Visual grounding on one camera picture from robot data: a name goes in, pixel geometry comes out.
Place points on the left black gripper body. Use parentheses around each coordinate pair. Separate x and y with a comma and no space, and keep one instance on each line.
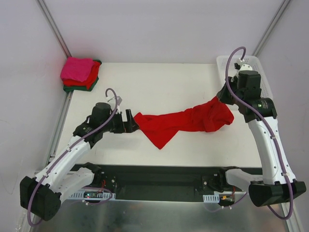
(124,123)

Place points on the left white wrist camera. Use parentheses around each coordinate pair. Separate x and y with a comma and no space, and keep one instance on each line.
(114,102)

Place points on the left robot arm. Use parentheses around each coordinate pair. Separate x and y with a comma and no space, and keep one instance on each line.
(43,194)

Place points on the folded pink t shirt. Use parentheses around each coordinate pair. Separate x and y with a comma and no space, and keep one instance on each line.
(77,69)

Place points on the right grey cable duct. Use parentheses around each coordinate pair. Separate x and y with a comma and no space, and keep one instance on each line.
(215,198)

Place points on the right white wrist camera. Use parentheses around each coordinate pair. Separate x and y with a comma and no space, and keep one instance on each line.
(240,65)

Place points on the folded green t shirt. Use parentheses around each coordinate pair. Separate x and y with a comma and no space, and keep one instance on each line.
(69,89)

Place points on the red t shirt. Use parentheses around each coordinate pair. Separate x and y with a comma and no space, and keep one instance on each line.
(206,117)
(93,76)

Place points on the left grey cable duct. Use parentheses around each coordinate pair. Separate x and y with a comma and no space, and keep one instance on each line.
(90,195)

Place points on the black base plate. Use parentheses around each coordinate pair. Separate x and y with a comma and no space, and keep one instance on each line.
(158,183)

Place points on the folded red t shirt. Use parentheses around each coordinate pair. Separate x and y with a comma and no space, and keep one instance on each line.
(93,76)

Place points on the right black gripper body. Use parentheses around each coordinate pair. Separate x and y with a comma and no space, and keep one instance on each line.
(225,94)

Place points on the grey cable duct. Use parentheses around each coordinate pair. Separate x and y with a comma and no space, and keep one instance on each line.
(90,195)
(215,198)

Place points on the white plastic basket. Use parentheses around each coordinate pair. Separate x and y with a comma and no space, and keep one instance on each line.
(250,60)

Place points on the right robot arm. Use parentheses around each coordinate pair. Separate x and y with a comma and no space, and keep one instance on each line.
(278,183)

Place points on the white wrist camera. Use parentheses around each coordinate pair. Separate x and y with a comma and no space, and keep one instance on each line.
(240,65)
(114,102)

